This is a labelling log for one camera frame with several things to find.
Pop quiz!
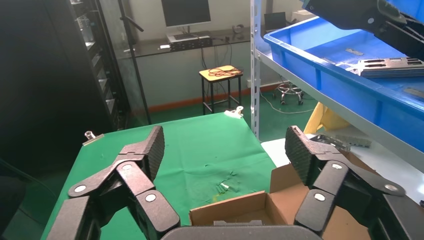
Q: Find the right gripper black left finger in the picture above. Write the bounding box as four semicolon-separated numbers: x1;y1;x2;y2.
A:
46;125;181;240

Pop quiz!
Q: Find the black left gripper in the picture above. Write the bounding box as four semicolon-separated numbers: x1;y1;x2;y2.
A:
302;0;424;61

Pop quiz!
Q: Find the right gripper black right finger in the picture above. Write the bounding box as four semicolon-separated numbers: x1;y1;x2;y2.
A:
284;125;406;237

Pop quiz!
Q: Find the blue plastic tray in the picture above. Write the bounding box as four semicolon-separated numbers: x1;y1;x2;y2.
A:
263;0;424;154

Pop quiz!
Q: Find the brown cardboard box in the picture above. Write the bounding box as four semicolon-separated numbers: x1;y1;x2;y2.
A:
189;150;379;240

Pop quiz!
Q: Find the white box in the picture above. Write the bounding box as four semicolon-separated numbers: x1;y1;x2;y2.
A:
291;9;320;23

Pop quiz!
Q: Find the black equipment box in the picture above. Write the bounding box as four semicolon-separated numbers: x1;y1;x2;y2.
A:
169;35;214;52

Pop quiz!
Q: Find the yellow plastic bag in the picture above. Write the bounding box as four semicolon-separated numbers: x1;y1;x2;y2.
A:
303;101;351;135

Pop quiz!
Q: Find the angled metal plate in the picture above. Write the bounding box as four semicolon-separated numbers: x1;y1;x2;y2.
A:
335;135;373;149

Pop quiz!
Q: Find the green table cloth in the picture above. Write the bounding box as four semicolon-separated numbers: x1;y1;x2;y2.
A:
39;112;277;240

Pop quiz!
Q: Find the chrome chair caster base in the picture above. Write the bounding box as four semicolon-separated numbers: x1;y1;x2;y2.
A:
272;82;305;107

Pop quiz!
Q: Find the white flat board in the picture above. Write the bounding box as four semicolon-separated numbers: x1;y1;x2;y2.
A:
261;132;424;205

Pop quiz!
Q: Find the yellow top black stool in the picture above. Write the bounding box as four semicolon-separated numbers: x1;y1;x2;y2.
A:
198;64;245;116

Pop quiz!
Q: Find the dark office desk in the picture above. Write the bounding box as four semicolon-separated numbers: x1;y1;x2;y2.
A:
114;29;253;61

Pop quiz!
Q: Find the black laptop screen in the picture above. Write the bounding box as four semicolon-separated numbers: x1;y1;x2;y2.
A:
263;12;288;33

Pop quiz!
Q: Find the black server cabinet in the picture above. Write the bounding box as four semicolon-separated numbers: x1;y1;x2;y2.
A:
0;0;132;176

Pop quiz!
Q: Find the grey keyboard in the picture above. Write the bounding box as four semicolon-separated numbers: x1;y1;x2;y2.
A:
166;32;200;43

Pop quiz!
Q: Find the black computer monitor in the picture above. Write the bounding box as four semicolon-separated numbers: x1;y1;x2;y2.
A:
160;0;212;34

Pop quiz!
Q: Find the large bent metal bracket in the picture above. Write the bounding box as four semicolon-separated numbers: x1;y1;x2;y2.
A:
311;134;352;153

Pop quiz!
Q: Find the grey perforated shelf post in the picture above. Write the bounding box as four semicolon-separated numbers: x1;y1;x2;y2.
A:
250;0;263;140

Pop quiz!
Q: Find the coiled brown cable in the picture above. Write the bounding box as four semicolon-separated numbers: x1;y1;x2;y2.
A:
206;66;243;78

